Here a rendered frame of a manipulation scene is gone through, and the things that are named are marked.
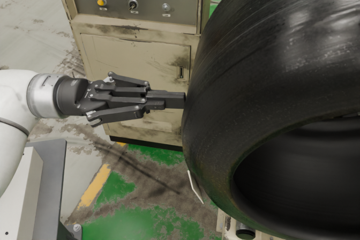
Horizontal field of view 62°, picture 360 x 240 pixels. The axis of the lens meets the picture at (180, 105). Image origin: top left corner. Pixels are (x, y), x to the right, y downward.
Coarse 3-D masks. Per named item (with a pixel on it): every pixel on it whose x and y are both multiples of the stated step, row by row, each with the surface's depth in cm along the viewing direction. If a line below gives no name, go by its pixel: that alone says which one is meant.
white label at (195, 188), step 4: (188, 172) 54; (192, 176) 56; (192, 180) 54; (192, 184) 53; (196, 184) 56; (192, 188) 52; (196, 188) 55; (196, 192) 53; (200, 192) 57; (200, 196) 55; (200, 200) 55
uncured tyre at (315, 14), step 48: (240, 0) 43; (288, 0) 33; (336, 0) 29; (240, 48) 35; (288, 48) 31; (336, 48) 29; (192, 96) 43; (240, 96) 35; (288, 96) 32; (336, 96) 30; (192, 144) 46; (240, 144) 39; (288, 144) 80; (336, 144) 78; (240, 192) 54; (288, 192) 73; (336, 192) 72
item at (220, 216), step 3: (219, 210) 161; (219, 213) 160; (222, 213) 160; (219, 216) 159; (222, 216) 159; (219, 219) 158; (222, 219) 158; (219, 222) 157; (222, 222) 157; (219, 225) 156; (222, 225) 154; (216, 228) 155; (219, 228) 155; (219, 231) 155
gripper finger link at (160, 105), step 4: (148, 100) 54; (152, 100) 54; (156, 100) 54; (160, 100) 54; (140, 104) 54; (144, 104) 54; (148, 104) 54; (152, 104) 54; (156, 104) 53; (160, 104) 53; (164, 104) 54; (144, 108) 54; (148, 108) 55; (152, 108) 54; (156, 108) 54; (160, 108) 54; (164, 108) 54; (136, 112) 53; (140, 112) 53; (144, 112) 54; (140, 116) 54
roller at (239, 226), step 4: (236, 220) 70; (236, 224) 69; (240, 224) 68; (244, 224) 67; (236, 228) 68; (240, 228) 67; (244, 228) 67; (248, 228) 67; (252, 228) 67; (236, 232) 68; (240, 232) 67; (244, 232) 66; (248, 232) 66; (252, 232) 66; (240, 236) 68; (244, 236) 67; (248, 236) 67; (252, 236) 67
